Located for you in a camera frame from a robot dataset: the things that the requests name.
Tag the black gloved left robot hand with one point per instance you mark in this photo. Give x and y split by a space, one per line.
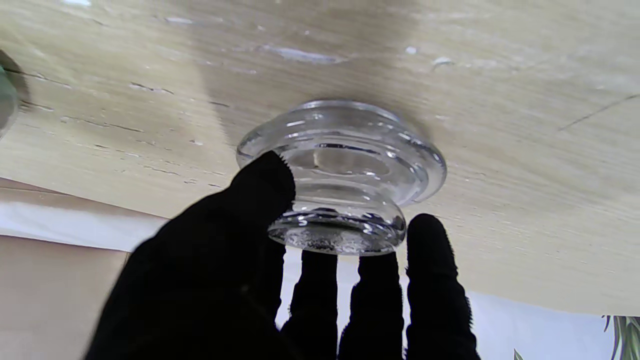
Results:
210 280

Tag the clear glass jar lid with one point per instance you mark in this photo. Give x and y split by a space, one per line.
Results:
350 165

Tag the beige sofa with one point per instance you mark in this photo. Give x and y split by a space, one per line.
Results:
50 290

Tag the broad leaf green plant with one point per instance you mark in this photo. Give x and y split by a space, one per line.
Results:
625 340

